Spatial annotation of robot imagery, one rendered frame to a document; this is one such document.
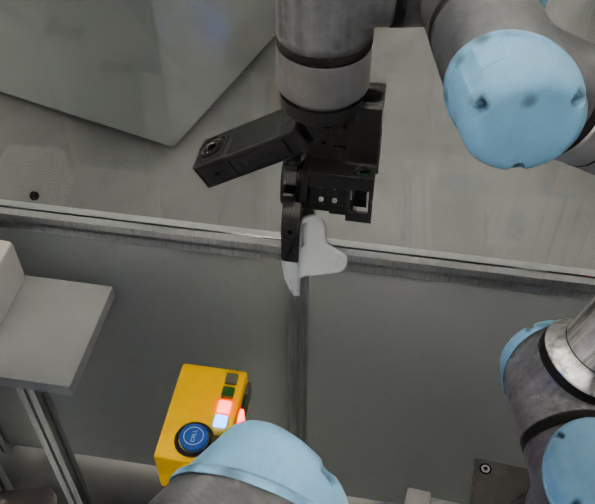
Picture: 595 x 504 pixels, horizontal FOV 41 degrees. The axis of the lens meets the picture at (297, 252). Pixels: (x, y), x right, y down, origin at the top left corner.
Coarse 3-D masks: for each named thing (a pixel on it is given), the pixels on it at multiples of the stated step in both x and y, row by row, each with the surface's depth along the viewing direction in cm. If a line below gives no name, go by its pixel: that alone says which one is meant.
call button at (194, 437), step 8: (192, 424) 112; (184, 432) 111; (192, 432) 111; (200, 432) 111; (184, 440) 110; (192, 440) 110; (200, 440) 110; (184, 448) 110; (192, 448) 109; (200, 448) 110
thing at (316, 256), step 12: (312, 216) 71; (300, 228) 71; (312, 228) 72; (324, 228) 72; (300, 240) 72; (312, 240) 72; (324, 240) 72; (300, 252) 73; (312, 252) 73; (324, 252) 73; (336, 252) 72; (288, 264) 73; (300, 264) 73; (312, 264) 73; (324, 264) 73; (336, 264) 73; (288, 276) 74; (300, 276) 74
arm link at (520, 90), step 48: (480, 0) 49; (528, 0) 49; (432, 48) 53; (480, 48) 46; (528, 48) 45; (576, 48) 48; (480, 96) 45; (528, 96) 44; (576, 96) 45; (480, 144) 47; (528, 144) 47; (576, 144) 49
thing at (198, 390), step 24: (192, 384) 117; (216, 384) 117; (240, 384) 117; (192, 408) 115; (216, 408) 115; (240, 408) 116; (168, 432) 112; (216, 432) 112; (168, 456) 109; (192, 456) 109; (168, 480) 114
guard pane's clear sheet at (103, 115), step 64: (0, 0) 120; (64, 0) 118; (128, 0) 116; (192, 0) 114; (256, 0) 112; (576, 0) 105; (0, 64) 128; (64, 64) 126; (128, 64) 124; (192, 64) 122; (256, 64) 120; (384, 64) 117; (0, 128) 139; (64, 128) 136; (128, 128) 134; (192, 128) 131; (384, 128) 125; (448, 128) 123; (0, 192) 151; (64, 192) 148; (128, 192) 145; (192, 192) 142; (256, 192) 140; (384, 192) 135; (448, 192) 132; (512, 192) 130; (576, 192) 128; (448, 256) 143; (512, 256) 141; (576, 256) 138
